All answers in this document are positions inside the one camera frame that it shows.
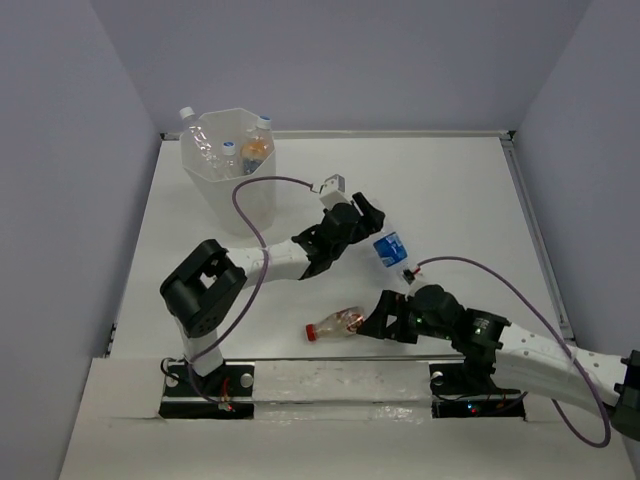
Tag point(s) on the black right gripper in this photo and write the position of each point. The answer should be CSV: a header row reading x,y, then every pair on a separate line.
x,y
374,324

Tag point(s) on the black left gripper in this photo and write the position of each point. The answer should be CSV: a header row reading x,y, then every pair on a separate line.
x,y
372,219

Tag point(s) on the blue label water bottle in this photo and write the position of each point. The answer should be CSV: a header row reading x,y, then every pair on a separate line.
x,y
388,244

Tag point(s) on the orange juice bottle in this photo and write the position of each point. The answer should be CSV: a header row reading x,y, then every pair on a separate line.
x,y
256,149

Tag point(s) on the clear crushed bottle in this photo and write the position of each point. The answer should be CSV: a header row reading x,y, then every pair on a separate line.
x,y
260,127

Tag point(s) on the clear bottle white cap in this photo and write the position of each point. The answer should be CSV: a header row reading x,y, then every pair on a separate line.
x,y
229,165

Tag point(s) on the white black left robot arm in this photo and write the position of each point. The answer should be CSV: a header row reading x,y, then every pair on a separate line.
x,y
200,292

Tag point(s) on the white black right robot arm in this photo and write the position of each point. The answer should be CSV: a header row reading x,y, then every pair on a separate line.
x,y
500,354

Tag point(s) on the white octagonal plastic bin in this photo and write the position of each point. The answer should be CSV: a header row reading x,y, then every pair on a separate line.
x,y
252,196

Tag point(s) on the red cap tea bottle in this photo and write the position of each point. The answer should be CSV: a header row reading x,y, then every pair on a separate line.
x,y
340,324

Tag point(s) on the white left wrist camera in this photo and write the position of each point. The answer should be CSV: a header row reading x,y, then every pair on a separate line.
x,y
331,191

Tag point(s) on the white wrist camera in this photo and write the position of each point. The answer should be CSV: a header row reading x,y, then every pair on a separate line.
x,y
414,278
331,191

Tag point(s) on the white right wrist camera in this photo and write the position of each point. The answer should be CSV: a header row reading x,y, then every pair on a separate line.
x,y
414,278

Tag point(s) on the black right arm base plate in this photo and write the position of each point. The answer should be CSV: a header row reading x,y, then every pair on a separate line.
x,y
455,397

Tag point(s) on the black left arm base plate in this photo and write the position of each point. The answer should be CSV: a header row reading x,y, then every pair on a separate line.
x,y
224,394

